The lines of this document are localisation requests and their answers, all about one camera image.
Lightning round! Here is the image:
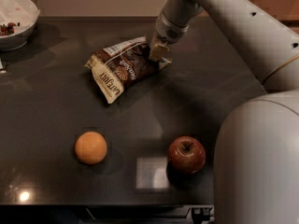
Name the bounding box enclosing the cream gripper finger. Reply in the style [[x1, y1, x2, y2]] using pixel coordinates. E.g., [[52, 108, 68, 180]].
[[153, 44, 169, 62], [149, 42, 159, 61]]

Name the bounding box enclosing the brown chip bag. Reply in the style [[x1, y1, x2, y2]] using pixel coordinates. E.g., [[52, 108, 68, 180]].
[[85, 36, 172, 104]]

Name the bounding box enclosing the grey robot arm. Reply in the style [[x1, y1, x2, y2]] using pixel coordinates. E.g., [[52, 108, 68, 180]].
[[150, 0, 299, 224]]

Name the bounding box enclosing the red apple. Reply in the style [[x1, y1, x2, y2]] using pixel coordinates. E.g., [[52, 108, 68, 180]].
[[168, 136, 206, 175]]

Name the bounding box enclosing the orange fruit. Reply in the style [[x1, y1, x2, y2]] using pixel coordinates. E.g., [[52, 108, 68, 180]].
[[75, 132, 107, 165]]

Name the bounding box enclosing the white bowl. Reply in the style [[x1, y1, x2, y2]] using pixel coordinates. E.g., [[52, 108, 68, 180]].
[[0, 0, 40, 51]]

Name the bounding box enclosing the dark snack in bowl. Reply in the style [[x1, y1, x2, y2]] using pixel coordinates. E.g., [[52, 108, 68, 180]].
[[0, 22, 20, 36]]

